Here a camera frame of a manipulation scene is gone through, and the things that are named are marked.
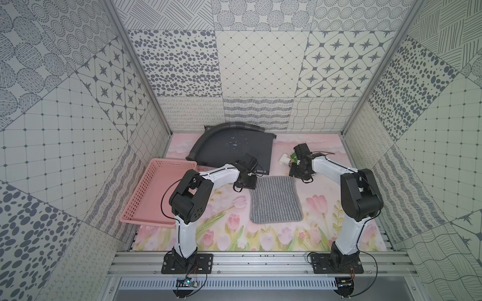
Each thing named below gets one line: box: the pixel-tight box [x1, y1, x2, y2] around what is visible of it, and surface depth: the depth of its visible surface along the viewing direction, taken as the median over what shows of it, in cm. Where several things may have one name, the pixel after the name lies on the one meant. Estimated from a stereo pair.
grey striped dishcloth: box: [249, 175, 304, 224], surface depth 92 cm
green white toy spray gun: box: [278, 152, 298, 168], surface depth 107 cm
